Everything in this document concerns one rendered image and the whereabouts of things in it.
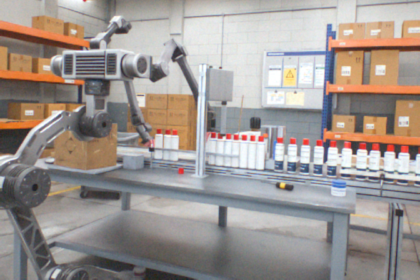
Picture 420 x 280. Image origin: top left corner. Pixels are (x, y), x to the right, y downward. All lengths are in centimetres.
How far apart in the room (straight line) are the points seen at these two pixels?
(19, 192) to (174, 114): 438
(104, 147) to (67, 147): 22
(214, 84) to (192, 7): 555
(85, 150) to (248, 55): 512
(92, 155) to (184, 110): 368
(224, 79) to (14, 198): 126
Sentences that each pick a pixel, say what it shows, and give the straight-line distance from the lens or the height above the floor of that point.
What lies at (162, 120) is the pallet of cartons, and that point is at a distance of 600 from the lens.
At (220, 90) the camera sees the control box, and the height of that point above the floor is 135.
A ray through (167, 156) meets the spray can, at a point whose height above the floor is 91.
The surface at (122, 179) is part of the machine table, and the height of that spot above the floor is 83.
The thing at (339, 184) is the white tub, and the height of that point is 89.
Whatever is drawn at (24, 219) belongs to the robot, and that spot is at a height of 69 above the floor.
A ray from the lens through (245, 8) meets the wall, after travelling 722.
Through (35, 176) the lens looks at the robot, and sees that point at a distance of 177.
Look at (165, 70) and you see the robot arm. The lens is 210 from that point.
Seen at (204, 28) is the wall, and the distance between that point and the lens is 747.
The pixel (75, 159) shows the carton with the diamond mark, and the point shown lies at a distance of 237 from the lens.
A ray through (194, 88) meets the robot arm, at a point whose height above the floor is 136.
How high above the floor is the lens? 127
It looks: 3 degrees down
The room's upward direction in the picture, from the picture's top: 2 degrees clockwise
